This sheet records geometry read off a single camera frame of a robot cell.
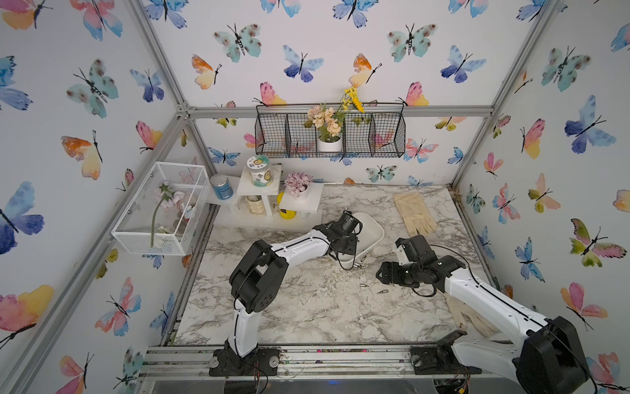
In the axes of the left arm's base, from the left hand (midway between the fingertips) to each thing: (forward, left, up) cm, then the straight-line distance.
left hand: (352, 241), depth 93 cm
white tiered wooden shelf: (+17, +34, 0) cm, 38 cm away
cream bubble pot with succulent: (+19, +39, +1) cm, 43 cm away
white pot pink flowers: (+13, +19, +19) cm, 30 cm away
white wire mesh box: (-4, +58, +22) cm, 62 cm away
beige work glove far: (+17, -29, -6) cm, 35 cm away
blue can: (+15, +47, +15) cm, 52 cm away
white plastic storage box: (+7, -9, -6) cm, 13 cm away
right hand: (-14, -10, +2) cm, 18 cm away
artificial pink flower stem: (+2, +58, +24) cm, 62 cm away
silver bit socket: (-17, -10, -7) cm, 21 cm away
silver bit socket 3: (-14, -3, -7) cm, 16 cm away
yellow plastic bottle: (+14, +26, 0) cm, 30 cm away
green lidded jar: (+14, +32, +22) cm, 41 cm away
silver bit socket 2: (-7, -1, -6) cm, 9 cm away
